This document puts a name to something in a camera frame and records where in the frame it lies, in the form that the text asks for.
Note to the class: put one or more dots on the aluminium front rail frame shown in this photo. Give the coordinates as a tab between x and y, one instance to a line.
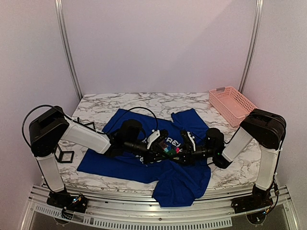
137	210

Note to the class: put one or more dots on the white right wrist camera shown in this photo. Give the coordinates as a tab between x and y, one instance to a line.
189	143

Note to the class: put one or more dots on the left aluminium corner post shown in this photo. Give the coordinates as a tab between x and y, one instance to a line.
66	47

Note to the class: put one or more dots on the pink perforated plastic basket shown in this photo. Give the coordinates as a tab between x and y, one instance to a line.
231	104

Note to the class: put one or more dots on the blue printed t-shirt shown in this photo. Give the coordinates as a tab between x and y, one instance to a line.
177	186

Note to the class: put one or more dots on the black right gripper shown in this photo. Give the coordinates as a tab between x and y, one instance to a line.
183	158

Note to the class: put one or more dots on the right aluminium corner post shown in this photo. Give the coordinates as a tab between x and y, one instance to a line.
252	44

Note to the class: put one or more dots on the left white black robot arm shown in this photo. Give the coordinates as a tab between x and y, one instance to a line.
53	135

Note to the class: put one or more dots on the aluminium corner post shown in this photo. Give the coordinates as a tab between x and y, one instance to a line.
252	44
66	47

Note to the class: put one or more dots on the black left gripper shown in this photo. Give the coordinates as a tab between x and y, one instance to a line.
153	156

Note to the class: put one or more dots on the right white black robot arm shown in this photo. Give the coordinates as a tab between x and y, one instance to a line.
262	128

